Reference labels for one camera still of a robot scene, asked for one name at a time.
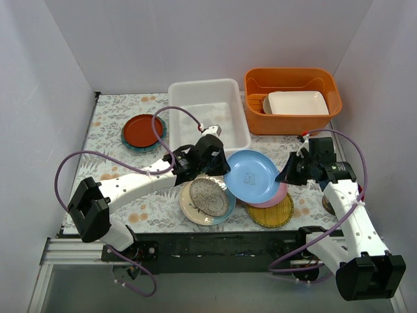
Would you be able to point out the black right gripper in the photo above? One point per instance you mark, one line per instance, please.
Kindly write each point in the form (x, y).
(300, 166)

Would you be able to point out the speckled grey oval plate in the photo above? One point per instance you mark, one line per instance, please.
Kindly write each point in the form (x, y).
(209, 197)

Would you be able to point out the orange plastic basket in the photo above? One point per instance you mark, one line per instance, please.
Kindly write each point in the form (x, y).
(259, 82)

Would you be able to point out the round cream dish in basket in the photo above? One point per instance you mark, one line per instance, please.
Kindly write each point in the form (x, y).
(266, 106)

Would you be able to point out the white rectangular dish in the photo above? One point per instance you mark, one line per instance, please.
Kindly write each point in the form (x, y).
(297, 103)

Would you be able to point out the yellow woven bamboo plate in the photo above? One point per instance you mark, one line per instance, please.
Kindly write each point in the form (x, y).
(273, 217)

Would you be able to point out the red bowl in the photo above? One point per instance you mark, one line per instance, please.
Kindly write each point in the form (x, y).
(327, 206)

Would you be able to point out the light blue plate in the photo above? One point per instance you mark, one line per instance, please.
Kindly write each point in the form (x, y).
(252, 177)

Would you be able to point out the white plastic bin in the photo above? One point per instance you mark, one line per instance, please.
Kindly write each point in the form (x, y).
(211, 102)

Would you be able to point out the red round plate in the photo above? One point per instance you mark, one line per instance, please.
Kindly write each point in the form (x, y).
(138, 131)

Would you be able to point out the cream and blue plate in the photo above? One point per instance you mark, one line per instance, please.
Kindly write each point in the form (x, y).
(198, 216)

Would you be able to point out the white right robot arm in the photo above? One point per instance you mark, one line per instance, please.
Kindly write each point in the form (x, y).
(352, 250)

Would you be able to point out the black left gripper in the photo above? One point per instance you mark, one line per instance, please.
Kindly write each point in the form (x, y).
(210, 156)

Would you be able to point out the pink plate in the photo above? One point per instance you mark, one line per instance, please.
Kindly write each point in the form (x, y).
(276, 199)

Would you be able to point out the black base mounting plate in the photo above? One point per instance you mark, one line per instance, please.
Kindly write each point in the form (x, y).
(213, 252)

